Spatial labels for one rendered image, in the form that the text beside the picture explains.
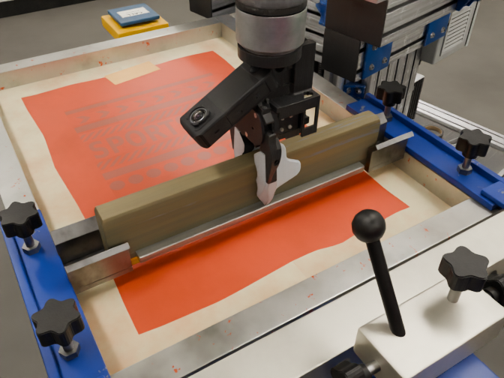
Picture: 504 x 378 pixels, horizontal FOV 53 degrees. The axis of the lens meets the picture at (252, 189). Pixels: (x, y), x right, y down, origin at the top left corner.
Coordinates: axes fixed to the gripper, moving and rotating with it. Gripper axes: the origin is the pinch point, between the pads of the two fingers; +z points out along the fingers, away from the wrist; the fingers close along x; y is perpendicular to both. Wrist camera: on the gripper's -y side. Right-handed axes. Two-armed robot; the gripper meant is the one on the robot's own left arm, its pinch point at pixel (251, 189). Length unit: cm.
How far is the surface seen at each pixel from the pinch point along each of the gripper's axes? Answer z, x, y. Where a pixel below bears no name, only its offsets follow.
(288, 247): 5.2, -7.3, 1.2
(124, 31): 6, 71, 8
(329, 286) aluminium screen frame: 1.7, -17.4, -0.3
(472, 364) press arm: -3.5, -33.7, 2.0
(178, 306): 5.3, -8.5, -15.2
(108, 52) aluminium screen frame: 3, 56, -1
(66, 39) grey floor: 101, 303, 37
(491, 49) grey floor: 99, 142, 271
